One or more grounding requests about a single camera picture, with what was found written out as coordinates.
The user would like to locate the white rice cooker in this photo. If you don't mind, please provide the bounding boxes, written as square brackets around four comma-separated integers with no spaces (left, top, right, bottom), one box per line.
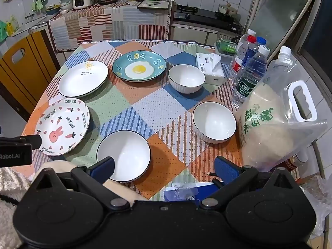
[73,0,95,10]

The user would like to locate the green label water bottle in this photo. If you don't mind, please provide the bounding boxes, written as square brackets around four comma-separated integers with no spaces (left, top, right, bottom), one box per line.
[232,45,270,108]

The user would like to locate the green plastic bag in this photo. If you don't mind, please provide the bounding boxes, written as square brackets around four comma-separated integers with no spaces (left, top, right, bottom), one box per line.
[0,21,8,42]

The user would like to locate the glass window pane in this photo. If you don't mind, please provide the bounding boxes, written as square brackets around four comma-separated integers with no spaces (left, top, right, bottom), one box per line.
[246,0,320,66]

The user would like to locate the white tissue pack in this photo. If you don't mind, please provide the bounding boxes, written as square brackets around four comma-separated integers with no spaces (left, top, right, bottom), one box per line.
[195,52,226,86]

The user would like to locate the red can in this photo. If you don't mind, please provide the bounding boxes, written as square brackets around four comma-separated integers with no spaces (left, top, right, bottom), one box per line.
[284,153,310,173]

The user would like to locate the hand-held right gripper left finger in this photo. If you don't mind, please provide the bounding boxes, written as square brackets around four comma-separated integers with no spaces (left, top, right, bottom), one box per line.
[34,156,131,211]

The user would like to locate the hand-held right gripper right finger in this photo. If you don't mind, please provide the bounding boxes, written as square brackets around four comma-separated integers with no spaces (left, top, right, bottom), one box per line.
[198,156,299,210]

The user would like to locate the white plate with sun print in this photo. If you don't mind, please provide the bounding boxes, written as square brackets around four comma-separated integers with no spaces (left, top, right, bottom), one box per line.
[57,60,109,98]

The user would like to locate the clear plastic packet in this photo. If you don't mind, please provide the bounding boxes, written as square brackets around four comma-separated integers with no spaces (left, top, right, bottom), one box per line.
[163,184,201,202]

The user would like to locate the crumpled clear plastic bag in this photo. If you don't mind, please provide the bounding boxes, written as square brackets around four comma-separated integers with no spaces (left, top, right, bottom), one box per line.
[298,171,332,240]

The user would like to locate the dark cutting board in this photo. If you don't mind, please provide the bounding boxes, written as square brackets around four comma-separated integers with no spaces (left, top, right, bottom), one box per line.
[137,0,171,9]

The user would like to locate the blue fried egg plate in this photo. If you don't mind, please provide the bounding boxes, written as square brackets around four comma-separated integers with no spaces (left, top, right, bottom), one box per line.
[112,51,167,83]

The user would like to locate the cream pot with lid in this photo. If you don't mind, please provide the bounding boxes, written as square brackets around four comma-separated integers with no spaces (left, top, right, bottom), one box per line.
[218,2,239,16]

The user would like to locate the blue cap water bottle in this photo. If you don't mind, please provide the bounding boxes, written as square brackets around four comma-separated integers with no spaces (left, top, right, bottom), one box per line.
[242,37,268,68]

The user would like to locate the black gas stove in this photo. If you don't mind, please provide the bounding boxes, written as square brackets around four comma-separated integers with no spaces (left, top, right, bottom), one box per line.
[173,4,244,33]

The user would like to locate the checked patchwork tablecloth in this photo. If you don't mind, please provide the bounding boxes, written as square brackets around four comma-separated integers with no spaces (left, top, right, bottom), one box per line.
[22,40,260,202]

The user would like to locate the striped patchwork counter cloth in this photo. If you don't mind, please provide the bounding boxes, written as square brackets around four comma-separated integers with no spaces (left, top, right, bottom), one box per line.
[49,0,173,54]

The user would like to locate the clear bag of rice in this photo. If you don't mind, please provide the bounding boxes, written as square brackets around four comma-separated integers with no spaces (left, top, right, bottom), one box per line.
[236,46,329,172]

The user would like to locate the rusty vertical pipe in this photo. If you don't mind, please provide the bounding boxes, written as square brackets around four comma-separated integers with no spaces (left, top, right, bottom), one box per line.
[250,0,261,33]

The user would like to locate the green plastic basket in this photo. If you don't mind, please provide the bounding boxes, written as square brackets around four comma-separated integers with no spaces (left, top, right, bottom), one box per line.
[216,37,240,55]

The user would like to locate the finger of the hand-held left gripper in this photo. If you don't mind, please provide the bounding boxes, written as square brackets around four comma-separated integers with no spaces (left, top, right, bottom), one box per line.
[22,134,43,150]

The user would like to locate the beige base cabinet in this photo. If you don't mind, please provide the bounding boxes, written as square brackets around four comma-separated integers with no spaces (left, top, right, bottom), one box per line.
[171,23,219,48]

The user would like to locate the black pencil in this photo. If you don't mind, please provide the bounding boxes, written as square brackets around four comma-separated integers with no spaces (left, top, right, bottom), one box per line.
[204,171,226,188]

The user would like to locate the white fleece clothing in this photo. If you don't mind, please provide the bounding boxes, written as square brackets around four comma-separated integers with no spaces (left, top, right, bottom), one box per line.
[0,166,35,249]

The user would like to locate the red cap water bottle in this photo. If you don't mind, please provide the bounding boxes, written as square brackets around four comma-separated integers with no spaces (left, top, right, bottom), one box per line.
[228,35,257,84]

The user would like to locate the blue dish bowl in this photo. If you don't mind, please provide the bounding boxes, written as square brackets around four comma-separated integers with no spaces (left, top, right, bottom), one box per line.
[45,4,62,16]

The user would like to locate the white bowl with black rim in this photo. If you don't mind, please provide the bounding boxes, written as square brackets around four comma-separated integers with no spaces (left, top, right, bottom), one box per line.
[168,64,206,94]
[192,101,237,144]
[96,130,152,182]

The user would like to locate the green hanging rag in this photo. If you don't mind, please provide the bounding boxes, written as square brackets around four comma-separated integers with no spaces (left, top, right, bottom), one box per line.
[32,0,49,12]

